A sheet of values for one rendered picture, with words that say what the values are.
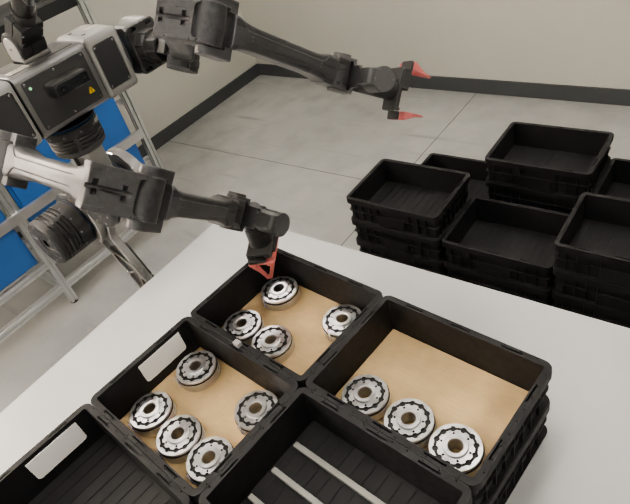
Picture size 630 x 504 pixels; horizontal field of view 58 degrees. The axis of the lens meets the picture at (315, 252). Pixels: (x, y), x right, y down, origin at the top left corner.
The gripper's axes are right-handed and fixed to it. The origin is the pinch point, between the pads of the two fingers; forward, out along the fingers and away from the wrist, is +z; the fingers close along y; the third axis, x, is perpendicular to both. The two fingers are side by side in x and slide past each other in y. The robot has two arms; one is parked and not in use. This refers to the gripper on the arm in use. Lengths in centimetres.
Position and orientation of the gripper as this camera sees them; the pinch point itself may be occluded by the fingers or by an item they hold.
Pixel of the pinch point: (270, 267)
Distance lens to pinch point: 148.6
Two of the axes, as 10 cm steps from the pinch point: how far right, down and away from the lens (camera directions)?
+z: 2.2, 7.4, 6.4
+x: -9.7, 1.3, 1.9
